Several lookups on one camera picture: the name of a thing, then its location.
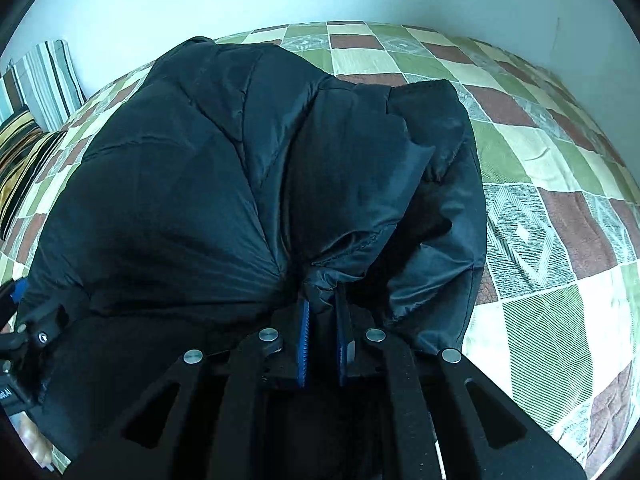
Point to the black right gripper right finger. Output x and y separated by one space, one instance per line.
434 417

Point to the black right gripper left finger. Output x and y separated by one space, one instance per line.
199 420

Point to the black puffer jacket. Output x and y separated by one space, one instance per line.
237 179

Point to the person's left hand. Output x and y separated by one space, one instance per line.
38 446

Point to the checkered green red bedspread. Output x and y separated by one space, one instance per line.
555 323

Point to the yellow black striped pillow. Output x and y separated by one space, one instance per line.
25 149

